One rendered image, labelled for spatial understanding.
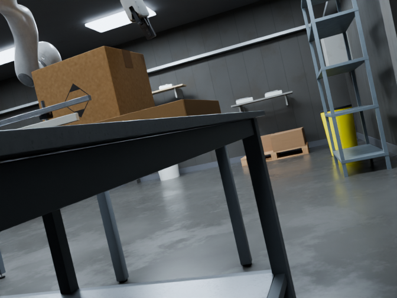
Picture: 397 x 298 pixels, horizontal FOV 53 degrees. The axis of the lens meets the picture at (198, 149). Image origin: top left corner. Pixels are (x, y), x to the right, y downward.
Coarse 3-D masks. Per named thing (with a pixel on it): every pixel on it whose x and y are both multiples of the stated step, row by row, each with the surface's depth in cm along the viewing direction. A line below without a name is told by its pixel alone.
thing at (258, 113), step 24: (144, 120) 54; (168, 120) 62; (192, 120) 73; (216, 120) 88; (240, 120) 135; (0, 144) 30; (24, 144) 33; (48, 144) 36; (72, 144) 39; (96, 144) 52
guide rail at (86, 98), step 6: (84, 96) 105; (90, 96) 106; (66, 102) 107; (72, 102) 107; (78, 102) 106; (42, 108) 110; (48, 108) 110; (54, 108) 109; (60, 108) 109; (24, 114) 112; (30, 114) 112; (36, 114) 111; (6, 120) 115; (12, 120) 114; (18, 120) 113; (0, 126) 117
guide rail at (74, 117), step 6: (72, 114) 99; (78, 114) 99; (48, 120) 101; (54, 120) 100; (60, 120) 100; (66, 120) 99; (72, 120) 99; (78, 120) 99; (30, 126) 103; (36, 126) 102; (42, 126) 102; (48, 126) 101; (54, 126) 101
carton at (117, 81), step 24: (96, 48) 120; (48, 72) 128; (72, 72) 125; (96, 72) 121; (120, 72) 125; (144, 72) 139; (48, 96) 129; (72, 96) 126; (96, 96) 122; (120, 96) 122; (144, 96) 136; (96, 120) 123
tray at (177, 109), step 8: (168, 104) 81; (176, 104) 80; (184, 104) 80; (192, 104) 84; (200, 104) 89; (208, 104) 95; (216, 104) 102; (136, 112) 83; (144, 112) 83; (152, 112) 82; (160, 112) 82; (168, 112) 81; (176, 112) 80; (184, 112) 80; (192, 112) 83; (200, 112) 88; (208, 112) 93; (216, 112) 100; (104, 120) 86; (112, 120) 85; (120, 120) 85; (128, 120) 84
